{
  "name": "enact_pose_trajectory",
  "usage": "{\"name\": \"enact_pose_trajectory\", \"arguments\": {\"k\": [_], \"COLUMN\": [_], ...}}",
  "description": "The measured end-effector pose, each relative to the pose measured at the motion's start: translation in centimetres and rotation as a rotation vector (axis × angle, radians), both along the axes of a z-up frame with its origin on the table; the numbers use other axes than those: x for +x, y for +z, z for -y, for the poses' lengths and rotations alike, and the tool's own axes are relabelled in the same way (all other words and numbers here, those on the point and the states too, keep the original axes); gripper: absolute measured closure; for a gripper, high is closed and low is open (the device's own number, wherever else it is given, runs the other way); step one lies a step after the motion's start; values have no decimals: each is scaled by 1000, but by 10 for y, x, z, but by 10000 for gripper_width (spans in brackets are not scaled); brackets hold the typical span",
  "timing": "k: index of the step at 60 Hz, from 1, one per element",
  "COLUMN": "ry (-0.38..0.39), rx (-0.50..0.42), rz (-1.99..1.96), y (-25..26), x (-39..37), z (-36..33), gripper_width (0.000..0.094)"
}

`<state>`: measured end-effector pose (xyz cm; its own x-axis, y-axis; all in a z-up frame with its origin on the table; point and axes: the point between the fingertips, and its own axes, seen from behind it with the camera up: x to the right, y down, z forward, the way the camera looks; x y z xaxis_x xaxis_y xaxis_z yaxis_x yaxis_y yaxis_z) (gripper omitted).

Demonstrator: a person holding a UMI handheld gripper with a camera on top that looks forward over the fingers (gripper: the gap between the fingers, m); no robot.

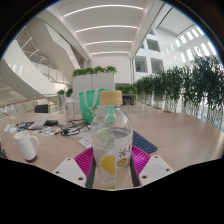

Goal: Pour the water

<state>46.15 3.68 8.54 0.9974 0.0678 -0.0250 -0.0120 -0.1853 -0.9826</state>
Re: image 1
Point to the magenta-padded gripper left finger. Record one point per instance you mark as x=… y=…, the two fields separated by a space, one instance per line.
x=70 y=170

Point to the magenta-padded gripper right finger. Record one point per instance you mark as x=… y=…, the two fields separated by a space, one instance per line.
x=155 y=170

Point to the clear drink bottle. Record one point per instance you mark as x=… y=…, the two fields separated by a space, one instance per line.
x=111 y=146

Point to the dark blue keyboard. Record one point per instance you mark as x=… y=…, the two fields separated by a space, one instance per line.
x=145 y=143

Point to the white paper card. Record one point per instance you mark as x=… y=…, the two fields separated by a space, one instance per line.
x=86 y=141

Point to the colourful sticker sheet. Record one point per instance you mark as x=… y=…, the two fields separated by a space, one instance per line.
x=46 y=132

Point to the black wallet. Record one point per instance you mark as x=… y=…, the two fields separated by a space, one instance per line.
x=51 y=122

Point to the white ceramic mug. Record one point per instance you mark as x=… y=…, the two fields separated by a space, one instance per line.
x=25 y=145

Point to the clear plastic tumbler with lid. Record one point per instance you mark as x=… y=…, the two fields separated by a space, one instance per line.
x=69 y=111

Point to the green tote bag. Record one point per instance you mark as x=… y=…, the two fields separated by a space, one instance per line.
x=87 y=106

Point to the black office chair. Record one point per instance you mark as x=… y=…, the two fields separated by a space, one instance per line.
x=41 y=108

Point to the white oblong device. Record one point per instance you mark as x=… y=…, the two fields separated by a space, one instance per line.
x=9 y=128

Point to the small potted plants planter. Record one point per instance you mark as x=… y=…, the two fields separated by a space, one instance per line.
x=65 y=93

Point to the glass shelf unit with plants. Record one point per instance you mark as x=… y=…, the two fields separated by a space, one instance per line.
x=128 y=93

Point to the white cabinet topped with plants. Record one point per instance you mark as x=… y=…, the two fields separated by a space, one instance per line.
x=88 y=85

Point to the row of potted trees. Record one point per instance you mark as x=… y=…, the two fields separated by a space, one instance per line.
x=196 y=83

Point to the ceiling light strips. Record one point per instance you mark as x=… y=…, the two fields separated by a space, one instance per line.
x=106 y=27

